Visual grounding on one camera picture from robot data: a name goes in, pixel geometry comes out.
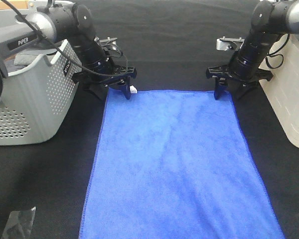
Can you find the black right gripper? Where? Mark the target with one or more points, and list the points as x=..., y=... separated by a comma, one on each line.
x=242, y=87

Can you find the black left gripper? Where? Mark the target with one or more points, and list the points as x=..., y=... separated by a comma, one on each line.
x=96, y=83

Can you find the blue microfibre towel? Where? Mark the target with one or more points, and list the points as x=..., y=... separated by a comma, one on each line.
x=175, y=165

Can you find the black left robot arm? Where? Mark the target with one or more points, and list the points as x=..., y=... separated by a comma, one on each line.
x=70, y=30

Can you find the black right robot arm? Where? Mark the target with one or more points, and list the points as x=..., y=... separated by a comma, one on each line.
x=270, y=21

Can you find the grey towel in basket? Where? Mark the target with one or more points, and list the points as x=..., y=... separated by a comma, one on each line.
x=24, y=58

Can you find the cream plastic basket grey rim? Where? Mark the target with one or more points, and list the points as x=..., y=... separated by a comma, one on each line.
x=282, y=90

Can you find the black table cloth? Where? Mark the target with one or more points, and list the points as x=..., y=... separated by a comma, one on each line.
x=171, y=43

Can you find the grey perforated laundry basket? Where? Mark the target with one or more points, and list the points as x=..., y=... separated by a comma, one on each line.
x=36, y=99

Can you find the clear tape strip left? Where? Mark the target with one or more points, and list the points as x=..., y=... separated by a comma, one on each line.
x=19, y=224

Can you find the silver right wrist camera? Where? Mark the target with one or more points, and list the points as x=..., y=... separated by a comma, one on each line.
x=226, y=43

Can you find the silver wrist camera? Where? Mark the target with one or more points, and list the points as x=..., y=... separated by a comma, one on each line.
x=226, y=43
x=108, y=43

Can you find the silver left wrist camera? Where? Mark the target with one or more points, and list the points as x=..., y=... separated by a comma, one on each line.
x=108, y=43

